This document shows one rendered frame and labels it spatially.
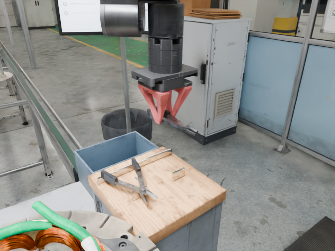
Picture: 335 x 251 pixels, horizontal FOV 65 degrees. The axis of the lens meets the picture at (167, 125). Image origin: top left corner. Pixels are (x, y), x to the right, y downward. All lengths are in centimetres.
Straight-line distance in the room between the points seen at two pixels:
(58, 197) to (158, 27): 72
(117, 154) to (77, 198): 31
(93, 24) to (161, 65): 83
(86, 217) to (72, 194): 55
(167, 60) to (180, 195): 24
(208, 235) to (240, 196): 161
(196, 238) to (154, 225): 12
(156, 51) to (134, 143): 35
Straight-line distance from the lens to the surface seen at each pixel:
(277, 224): 204
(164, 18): 42
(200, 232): 54
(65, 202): 96
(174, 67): 44
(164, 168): 56
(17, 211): 99
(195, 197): 49
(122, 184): 49
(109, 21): 43
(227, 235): 188
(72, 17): 125
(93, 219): 42
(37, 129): 229
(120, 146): 70
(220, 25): 242
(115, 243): 38
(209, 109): 258
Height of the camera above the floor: 139
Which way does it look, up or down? 26 degrees down
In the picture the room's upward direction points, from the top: straight up
